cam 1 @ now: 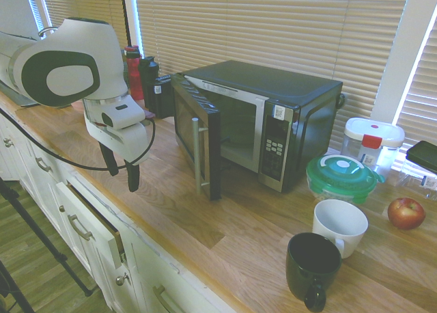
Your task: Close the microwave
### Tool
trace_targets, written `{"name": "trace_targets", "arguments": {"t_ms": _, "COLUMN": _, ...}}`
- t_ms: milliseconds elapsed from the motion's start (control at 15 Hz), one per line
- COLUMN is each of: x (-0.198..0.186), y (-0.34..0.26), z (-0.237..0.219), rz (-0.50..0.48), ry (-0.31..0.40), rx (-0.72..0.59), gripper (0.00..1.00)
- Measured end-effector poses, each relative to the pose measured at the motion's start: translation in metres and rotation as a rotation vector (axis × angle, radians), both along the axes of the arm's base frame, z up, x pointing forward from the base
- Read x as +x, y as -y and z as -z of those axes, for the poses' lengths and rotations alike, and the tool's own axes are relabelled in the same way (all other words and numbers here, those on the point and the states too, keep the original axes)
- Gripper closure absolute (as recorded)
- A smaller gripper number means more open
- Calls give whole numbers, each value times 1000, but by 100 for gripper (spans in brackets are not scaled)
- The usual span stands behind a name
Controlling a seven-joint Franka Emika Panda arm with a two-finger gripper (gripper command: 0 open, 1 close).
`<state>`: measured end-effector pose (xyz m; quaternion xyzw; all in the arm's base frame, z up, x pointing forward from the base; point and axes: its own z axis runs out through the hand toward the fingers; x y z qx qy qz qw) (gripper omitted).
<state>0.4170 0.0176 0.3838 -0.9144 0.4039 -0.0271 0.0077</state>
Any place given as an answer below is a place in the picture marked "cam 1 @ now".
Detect clear container white lid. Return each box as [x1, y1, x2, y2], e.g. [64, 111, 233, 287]
[340, 117, 406, 179]

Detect narrow beige window blinds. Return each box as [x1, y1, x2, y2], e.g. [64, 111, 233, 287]
[40, 0, 130, 50]

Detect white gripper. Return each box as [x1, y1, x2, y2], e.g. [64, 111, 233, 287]
[85, 119, 152, 193]

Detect black box with label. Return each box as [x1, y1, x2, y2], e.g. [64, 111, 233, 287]
[152, 74, 176, 120]

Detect microwave door with steel handle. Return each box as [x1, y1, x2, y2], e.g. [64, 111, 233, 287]
[169, 72, 223, 202]

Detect white ceramic mug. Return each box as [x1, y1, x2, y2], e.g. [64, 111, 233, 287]
[312, 199, 369, 260]

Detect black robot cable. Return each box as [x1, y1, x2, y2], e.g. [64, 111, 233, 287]
[0, 107, 156, 172]

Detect black water bottle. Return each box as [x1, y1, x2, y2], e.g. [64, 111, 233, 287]
[137, 55, 160, 111]

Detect steel drawer pull handle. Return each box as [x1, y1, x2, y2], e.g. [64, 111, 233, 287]
[67, 214, 94, 241]
[35, 156, 53, 173]
[152, 284, 180, 313]

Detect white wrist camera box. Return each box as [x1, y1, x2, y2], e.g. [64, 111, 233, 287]
[100, 102, 147, 131]

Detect red apple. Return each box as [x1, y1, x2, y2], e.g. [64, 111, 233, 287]
[386, 197, 427, 231]

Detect dark green ceramic mug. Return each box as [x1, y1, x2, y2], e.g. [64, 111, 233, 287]
[285, 232, 343, 313]

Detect white kitchen cabinet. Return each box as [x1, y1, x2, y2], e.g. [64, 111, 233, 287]
[0, 113, 240, 313]

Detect round container green lid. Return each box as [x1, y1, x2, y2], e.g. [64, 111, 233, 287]
[305, 154, 386, 205]

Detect black steel microwave body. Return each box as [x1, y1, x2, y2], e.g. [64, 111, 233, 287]
[180, 59, 343, 194]

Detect black flat lid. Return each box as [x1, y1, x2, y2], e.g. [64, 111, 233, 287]
[406, 140, 437, 174]

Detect steel faucet loop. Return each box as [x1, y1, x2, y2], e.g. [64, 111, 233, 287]
[37, 25, 59, 40]

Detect clear plastic packaging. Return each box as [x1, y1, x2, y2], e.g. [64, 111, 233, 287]
[397, 158, 437, 201]

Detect wide beige window blinds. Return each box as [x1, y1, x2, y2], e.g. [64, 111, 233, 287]
[134, 0, 412, 126]

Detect red water bottle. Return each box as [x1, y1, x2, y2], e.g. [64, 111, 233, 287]
[123, 44, 145, 102]

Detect black camera tripod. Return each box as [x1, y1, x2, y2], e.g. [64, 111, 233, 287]
[0, 176, 93, 313]

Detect white drawer front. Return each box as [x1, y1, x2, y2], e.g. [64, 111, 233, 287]
[55, 180, 126, 270]

